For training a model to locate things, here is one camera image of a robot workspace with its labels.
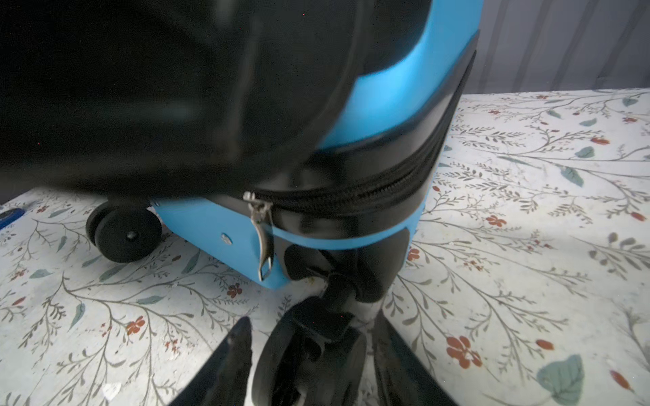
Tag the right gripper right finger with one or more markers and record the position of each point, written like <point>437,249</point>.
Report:
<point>401,378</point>

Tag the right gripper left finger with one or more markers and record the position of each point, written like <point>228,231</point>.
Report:
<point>223,378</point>

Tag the blue hardshell suitcase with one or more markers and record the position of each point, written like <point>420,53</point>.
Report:
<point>288,139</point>

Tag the blue flat object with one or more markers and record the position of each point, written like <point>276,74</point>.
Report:
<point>10,216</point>

